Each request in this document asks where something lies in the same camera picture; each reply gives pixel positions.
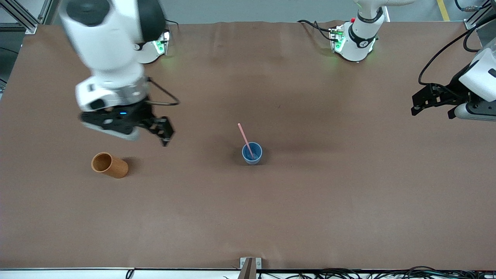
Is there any blue plastic cup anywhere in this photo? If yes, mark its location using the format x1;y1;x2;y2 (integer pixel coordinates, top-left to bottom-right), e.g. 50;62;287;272
242;142;263;165

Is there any brown table cover sheet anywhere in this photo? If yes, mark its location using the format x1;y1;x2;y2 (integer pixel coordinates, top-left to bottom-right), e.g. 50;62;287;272
0;21;496;270

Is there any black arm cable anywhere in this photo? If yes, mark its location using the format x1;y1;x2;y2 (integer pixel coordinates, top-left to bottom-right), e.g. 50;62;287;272
146;77;180;106
418;23;486;86

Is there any green lit base plate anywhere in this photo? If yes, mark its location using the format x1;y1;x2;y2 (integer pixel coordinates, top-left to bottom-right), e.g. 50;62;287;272
329;26;346;53
153;29;171;55

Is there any green lit left base plate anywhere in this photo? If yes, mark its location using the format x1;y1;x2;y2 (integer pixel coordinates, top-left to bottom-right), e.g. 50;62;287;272
329;26;346;53

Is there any pink chopstick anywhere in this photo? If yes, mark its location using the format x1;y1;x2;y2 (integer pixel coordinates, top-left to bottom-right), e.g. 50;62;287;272
238;123;257;159

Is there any black left base cable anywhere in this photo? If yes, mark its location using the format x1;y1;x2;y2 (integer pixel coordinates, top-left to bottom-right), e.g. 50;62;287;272
297;19;334;41

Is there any metal camera post bracket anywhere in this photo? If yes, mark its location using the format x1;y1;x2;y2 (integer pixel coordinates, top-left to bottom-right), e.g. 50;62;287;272
239;257;262;279

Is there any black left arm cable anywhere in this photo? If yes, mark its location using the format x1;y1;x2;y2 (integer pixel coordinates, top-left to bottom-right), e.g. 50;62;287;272
418;23;486;86

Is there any aluminium frame profile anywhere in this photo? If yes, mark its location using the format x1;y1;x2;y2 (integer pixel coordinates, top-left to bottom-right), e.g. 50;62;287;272
0;0;53;34

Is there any yellow floor tape strip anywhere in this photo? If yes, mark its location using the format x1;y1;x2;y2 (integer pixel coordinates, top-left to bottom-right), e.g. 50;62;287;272
437;0;451;22

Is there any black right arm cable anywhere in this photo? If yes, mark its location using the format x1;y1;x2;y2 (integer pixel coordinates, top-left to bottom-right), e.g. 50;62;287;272
146;77;180;106

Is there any green lit right base plate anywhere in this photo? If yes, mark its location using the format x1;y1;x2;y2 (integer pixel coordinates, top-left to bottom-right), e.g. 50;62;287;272
153;29;171;55

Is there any brown wooden cup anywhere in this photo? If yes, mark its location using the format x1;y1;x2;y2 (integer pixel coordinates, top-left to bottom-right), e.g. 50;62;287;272
91;152;129;179

